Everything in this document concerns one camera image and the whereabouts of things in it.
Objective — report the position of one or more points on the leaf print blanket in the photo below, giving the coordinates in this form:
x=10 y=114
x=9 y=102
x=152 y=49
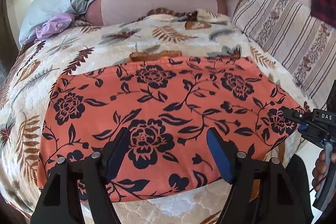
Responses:
x=31 y=87

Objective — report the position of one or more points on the person's right hand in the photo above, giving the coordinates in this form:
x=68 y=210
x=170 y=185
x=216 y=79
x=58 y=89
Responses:
x=319 y=170

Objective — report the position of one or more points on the red plaid cloth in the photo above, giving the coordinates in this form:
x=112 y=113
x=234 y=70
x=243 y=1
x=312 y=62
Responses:
x=324 y=1

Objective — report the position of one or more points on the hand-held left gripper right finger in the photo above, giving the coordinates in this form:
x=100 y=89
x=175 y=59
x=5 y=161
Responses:
x=219 y=153

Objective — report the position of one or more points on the grey-blue pillow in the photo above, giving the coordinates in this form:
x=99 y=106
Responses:
x=55 y=1

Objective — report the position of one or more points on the orange floral shirt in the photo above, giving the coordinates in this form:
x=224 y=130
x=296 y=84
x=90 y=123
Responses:
x=168 y=113

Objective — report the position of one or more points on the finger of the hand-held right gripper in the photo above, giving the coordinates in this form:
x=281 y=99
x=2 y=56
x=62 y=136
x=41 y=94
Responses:
x=304 y=129
x=294 y=115

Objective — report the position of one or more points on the purple floral cloth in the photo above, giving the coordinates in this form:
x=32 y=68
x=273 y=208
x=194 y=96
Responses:
x=53 y=26

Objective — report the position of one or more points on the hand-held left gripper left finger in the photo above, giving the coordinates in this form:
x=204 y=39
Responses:
x=116 y=153

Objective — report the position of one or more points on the wide striped floral pillow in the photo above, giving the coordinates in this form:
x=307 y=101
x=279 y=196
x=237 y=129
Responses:
x=288 y=32

